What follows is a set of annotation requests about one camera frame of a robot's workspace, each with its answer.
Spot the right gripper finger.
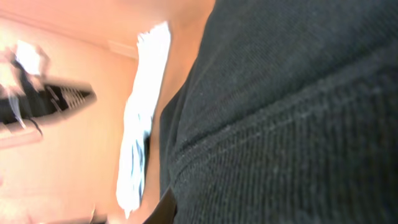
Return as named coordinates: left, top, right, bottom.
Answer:
left=144, top=187, right=177, bottom=224

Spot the light blue printed t-shirt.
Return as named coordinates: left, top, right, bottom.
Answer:
left=116, top=21, right=171, bottom=218

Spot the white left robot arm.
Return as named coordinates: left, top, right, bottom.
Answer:
left=1, top=40, right=96, bottom=149

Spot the black t-shirt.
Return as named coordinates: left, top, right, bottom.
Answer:
left=160, top=0, right=397, bottom=223

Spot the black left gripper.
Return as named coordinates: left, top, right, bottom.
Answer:
left=1, top=81, right=96, bottom=125

